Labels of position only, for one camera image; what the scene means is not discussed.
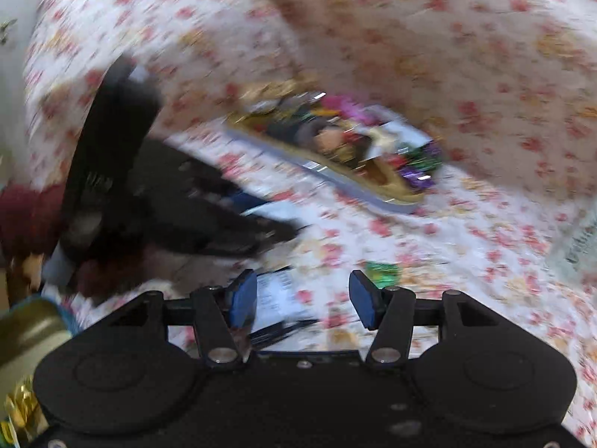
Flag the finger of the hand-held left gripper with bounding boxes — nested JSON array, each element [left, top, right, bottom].
[[200, 217, 304, 258], [187, 161, 270, 216]]

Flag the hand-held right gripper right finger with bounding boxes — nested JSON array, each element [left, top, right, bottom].
[[349, 270, 497, 365]]

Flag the black cracker packet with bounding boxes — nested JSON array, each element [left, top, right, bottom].
[[266, 116, 374, 169]]

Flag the pink snack packet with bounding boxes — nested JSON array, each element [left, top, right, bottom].
[[326, 96, 371, 122]]

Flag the gold foil wrapper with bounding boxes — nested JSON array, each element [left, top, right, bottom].
[[0, 378, 45, 446]]

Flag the gold round tin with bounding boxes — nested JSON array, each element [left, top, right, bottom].
[[0, 296, 75, 371]]

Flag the green foil candy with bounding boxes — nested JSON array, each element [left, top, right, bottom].
[[410, 142, 443, 169], [364, 261, 403, 290]]

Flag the gold oval tin tray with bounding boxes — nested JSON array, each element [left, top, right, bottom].
[[226, 79, 444, 215]]

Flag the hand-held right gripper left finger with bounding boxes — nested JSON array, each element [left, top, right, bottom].
[[112, 269, 258, 365]]

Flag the floral tablecloth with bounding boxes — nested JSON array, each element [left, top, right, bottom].
[[23, 0, 597, 435]]

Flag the purple foil candy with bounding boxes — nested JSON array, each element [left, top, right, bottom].
[[398, 162, 432, 185]]

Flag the clear packet with white pieces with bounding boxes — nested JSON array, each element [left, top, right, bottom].
[[368, 120, 432, 159]]

